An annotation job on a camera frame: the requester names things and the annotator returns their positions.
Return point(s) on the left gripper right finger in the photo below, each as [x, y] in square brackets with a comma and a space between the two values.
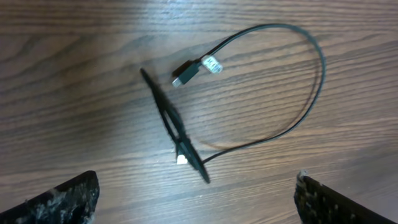
[318, 204]

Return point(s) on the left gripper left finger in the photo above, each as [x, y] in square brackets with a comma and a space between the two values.
[72, 202]

